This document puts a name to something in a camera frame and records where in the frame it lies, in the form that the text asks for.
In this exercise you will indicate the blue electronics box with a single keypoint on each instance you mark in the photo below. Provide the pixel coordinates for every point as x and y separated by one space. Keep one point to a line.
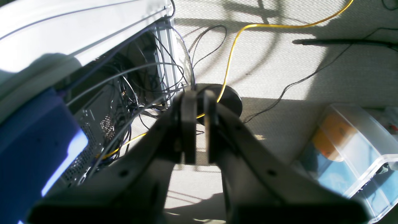
38 143

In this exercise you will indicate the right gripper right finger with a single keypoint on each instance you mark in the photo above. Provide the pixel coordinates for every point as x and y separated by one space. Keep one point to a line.
258 187

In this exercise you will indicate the clear plastic storage bin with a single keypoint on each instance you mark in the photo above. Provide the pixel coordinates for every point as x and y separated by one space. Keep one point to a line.
353 152

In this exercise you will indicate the aluminium frame post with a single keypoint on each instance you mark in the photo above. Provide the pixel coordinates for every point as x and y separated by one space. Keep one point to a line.
171 77

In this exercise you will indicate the black tripod stand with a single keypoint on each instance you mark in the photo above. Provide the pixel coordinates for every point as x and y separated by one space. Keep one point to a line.
319 42

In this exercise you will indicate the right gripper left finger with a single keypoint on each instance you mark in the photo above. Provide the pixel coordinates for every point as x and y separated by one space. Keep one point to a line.
133 189

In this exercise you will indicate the computer tower case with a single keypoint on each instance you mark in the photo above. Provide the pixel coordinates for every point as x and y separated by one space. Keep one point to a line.
101 114

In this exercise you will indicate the round black stand base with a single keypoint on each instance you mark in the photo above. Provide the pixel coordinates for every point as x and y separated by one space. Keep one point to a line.
230 98

